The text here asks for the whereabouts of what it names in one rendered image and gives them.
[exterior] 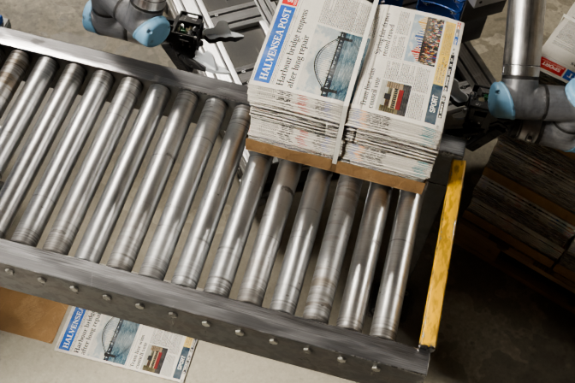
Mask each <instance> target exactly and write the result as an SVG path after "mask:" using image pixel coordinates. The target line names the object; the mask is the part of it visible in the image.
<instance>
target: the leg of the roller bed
mask: <svg viewBox="0 0 575 383"><path fill-rule="evenodd" d="M446 190H447V186H445V185H442V184H438V183H435V182H431V181H428V180H427V182H426V187H425V191H424V199H423V203H422V209H421V213H420V217H419V222H418V230H417V234H416V238H415V244H414V248H413V253H412V260H411V265H410V269H409V275H408V279H407V283H406V287H407V286H408V284H409V281H410V279H411V276H412V273H413V271H414V269H415V267H416V265H417V262H418V259H419V257H420V255H421V252H422V250H423V248H424V245H425V242H426V240H427V238H428V236H429V234H430V230H431V228H432V226H433V223H434V221H435V219H436V216H437V213H438V211H439V209H440V207H441V205H442V201H443V198H444V197H445V195H446Z"/></svg>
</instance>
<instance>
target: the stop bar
mask: <svg viewBox="0 0 575 383"><path fill-rule="evenodd" d="M465 166H466V160H463V159H459V158H453V159H452V161H451V167H450V171H449V176H448V185H447V190H446V195H445V200H444V205H443V210H442V218H441V224H440V229H439V233H438V239H437V244H436V253H435V257H434V262H433V268H432V272H431V277H430V286H429V291H428V296H427V301H426V306H425V311H424V320H423V325H422V330H421V334H420V340H419V345H418V348H419V349H420V350H424V351H429V352H433V351H435V349H436V341H437V336H438V331H439V326H440V320H441V319H442V306H443V300H444V295H445V290H446V284H447V279H448V270H449V264H450V259H451V254H452V248H453V239H454V234H455V228H456V222H457V217H458V212H459V202H460V197H461V192H462V190H463V189H464V186H463V181H464V176H465Z"/></svg>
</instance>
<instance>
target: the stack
mask: <svg viewBox="0 0 575 383"><path fill-rule="evenodd" d="M563 17H565V19H564V20H563V21H562V19H563ZM561 21H562V22H561ZM573 78H575V2H574V4H573V5H572V6H571V8H570V9H569V11H568V13H567V14H563V16H562V18H561V20H560V23H559V25H558V26H557V27H556V28H555V30H554V31H553V33H552V34H551V36H550V37H549V38H548V40H547V41H546V43H545V44H544V46H543V47H542V56H541V65H540V74H539V83H538V85H564V86H566V84H567V83H568V82H569V81H570V80H571V79H573ZM507 132H508V129H507V128H506V131H505V133H503V134H502V135H501V136H499V137H498V138H497V142H496V144H495V146H494V149H493V150H492V151H491V155H490V157H489V160H488V163H487V167H488V168H490V169H492V170H494V171H496V172H497V173H499V174H501V175H503V176H505V177H507V178H508V179H510V180H513V181H515V182H516V183H518V184H520V185H522V186H524V187H526V188H528V189H529V190H531V191H533V192H535V193H537V194H539V195H540V196H542V197H545V198H547V199H548V200H549V201H551V202H553V203H556V204H558V205H559V206H560V207H562V208H564V209H566V210H568V211H570V212H572V213H573V214H575V161H574V160H573V159H571V158H570V157H568V156H565V155H563V154H562V153H560V152H559V151H557V150H554V149H552V148H549V147H546V146H542V145H539V144H533V143H529V142H525V141H522V140H518V139H516V138H511V137H508V136H507ZM474 189H475V190H474V191H473V193H472V196H473V197H472V199H471V203H470V204H469V206H468V208H467V209H466V210H468V211H470V212H471V213H473V214H474V215H476V216H478V217H480V218H482V219H483V220H485V221H487V222H488V223H490V224H492V225H493V226H495V227H498V228H499V229H501V230H502V231H503V232H505V233H508V234H509V235H511V236H513V237H514V238H516V239H517V240H519V241H521V242H522V243H524V244H526V245H528V246H530V247H531V248H532V249H534V250H536V251H538V252H539V253H541V254H543V255H544V256H546V257H547V258H549V259H551V260H552V261H554V260H555V259H556V258H557V259H556V261H558V259H559V257H560V259H559V261H558V262H557V263H558V264H559V265H561V266H562V267H564V268H567V269H569V270H570V271H572V272H573V273H575V226H574V225H573V224H572V223H570V222H568V221H565V220H564V219H562V218H560V217H559V216H557V215H555V214H553V213H551V212H549V211H547V210H546V209H544V208H542V207H540V206H538V205H537V204H535V203H533V202H531V201H530V200H528V199H526V198H524V197H521V196H520V195H519V194H517V193H515V192H513V191H511V190H509V189H507V188H506V187H504V186H502V185H500V184H498V183H496V182H494V181H493V180H491V179H489V178H487V177H486V176H484V175H482V177H481V178H480V180H479V181H478V183H477V184H476V186H475V187H474ZM453 242H454V243H455V244H457V245H458V246H460V247H462V248H463V249H465V250H467V251H469V252H470V253H471V254H473V255H475V256H477V257H479V258H481V259H482V260H484V261H485V262H487V263H489V264H490V265H492V266H494V267H495V268H498V269H499V270H500V271H502V272H504V273H505V274H508V275H509V276H511V277H513V278H514V279H516V280H517V281H519V282H521V283H522V284H524V285H526V286H528V287H529V288H531V289H532V290H534V291H536V292H538V293H540V294H541V295H543V296H544V297H546V298H548V299H550V300H551V301H553V302H555V303H557V304H558V305H559V306H561V307H563V308H564V309H567V310H568V311H570V312H572V313H573V314H574V315H575V301H574V300H572V299H570V298H569V297H567V296H565V295H564V294H562V293H560V292H558V291H556V290H555V289H554V288H552V287H550V286H548V285H546V284H545V283H543V282H541V281H540V280H538V279H536V278H535V277H533V276H531V275H530V274H527V273H526V272H525V271H523V270H521V269H520V268H517V267H516V266H514V265H512V264H511V263H510V262H507V261H506V260H504V259H502V258H501V257H499V255H500V253H501V251H502V252H504V253H506V254H507V255H509V256H511V257H512V258H514V259H516V260H517V261H519V262H521V263H523V264H524V265H526V266H527V267H529V268H531V269H533V270H535V271H537V272H538V273H539V274H541V275H543V276H545V277H546V278H548V279H550V280H552V281H553V282H555V283H556V284H558V285H560V286H562V287H564V288H566V289H567V290H568V291H570V292H572V293H574V294H575V283H574V282H573V281H571V280H569V279H568V278H566V277H564V276H562V275H561V274H558V273H556V272H555V271H554V270H553V268H552V267H551V268H549V267H547V266H545V265H544V264H542V263H540V262H539V261H537V260H536V259H534V258H532V257H530V256H528V255H526V254H525V253H524V252H522V251H521V250H518V249H516V248H515V247H513V246H511V245H510V244H508V243H507V242H505V241H503V240H502V239H499V238H497V237H496V236H495V235H493V234H492V233H489V232H488V231H486V230H484V229H482V228H481V227H479V226H478V225H476V224H474V223H473V222H471V221H468V220H467V219H466V218H464V217H463V216H462V217H461V218H460V220H459V223H458V226H457V227H456V230H455V234H454V239H453ZM557 263H556V264H557Z"/></svg>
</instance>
